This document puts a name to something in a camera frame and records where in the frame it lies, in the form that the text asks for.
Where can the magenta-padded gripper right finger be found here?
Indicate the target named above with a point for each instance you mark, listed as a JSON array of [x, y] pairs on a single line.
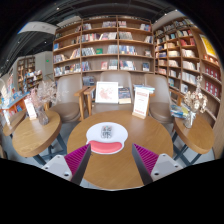
[[146, 159]]

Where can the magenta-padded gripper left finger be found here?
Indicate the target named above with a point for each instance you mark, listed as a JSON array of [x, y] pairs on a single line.
[[76, 159]]

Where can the white mouse pad, red rest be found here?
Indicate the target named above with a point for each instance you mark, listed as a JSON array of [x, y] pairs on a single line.
[[106, 146]]

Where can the white framed floral picture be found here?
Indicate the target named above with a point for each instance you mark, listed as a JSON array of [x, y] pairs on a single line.
[[106, 92]]

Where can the beige chair with wooden arms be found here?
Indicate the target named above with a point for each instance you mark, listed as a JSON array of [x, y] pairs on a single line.
[[113, 76]]

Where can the small distant wooden bookshelf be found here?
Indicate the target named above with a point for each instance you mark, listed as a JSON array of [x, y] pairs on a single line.
[[28, 71]]

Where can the wide wooden bookshelf with books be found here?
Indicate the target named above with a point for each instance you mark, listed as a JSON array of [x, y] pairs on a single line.
[[100, 46]]

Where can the dark book on chair seat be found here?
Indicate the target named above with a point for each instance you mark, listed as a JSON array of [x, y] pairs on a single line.
[[125, 96]]

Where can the blue books on armrest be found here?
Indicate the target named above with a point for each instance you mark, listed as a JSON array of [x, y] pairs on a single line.
[[145, 87]]

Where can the glass vase with dried flowers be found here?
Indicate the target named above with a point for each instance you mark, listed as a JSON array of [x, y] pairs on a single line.
[[42, 116], [190, 120]]

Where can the stack of colourful books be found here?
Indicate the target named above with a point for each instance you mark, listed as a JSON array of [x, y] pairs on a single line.
[[178, 111]]

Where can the small white red sign card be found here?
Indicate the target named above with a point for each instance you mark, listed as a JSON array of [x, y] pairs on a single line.
[[30, 108]]

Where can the transparent computer mouse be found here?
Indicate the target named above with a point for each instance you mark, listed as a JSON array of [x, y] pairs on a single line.
[[107, 132]]

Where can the white sign on wooden base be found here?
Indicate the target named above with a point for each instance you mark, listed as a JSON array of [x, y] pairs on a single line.
[[141, 101]]

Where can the wooden display table with books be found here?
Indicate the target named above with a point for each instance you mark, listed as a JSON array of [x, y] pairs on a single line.
[[13, 106]]

